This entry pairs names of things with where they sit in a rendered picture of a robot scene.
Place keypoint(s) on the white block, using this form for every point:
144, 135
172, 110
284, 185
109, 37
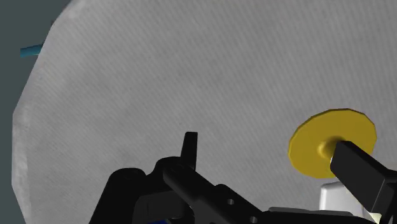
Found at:
336, 198

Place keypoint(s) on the yellow round lid with knob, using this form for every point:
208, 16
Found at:
313, 136

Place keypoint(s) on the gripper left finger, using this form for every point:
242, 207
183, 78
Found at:
186, 186

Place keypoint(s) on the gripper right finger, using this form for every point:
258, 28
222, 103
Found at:
363, 173

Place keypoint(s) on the blue bar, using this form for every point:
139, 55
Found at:
30, 51

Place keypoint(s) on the grey round table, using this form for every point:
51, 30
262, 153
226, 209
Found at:
173, 77

